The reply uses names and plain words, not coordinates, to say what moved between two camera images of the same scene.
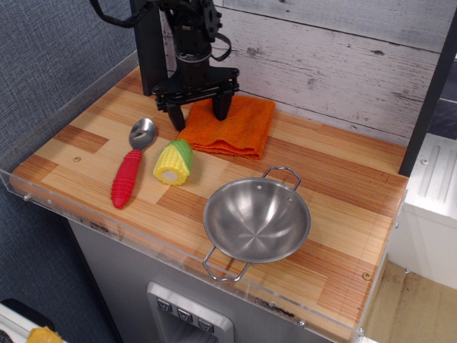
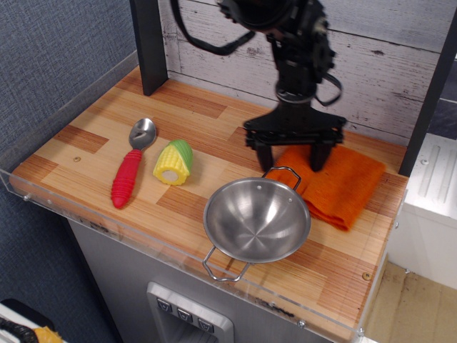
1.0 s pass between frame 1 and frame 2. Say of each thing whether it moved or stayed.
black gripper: moved
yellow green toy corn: stayed
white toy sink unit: stayed
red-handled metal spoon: stayed
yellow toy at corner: stayed
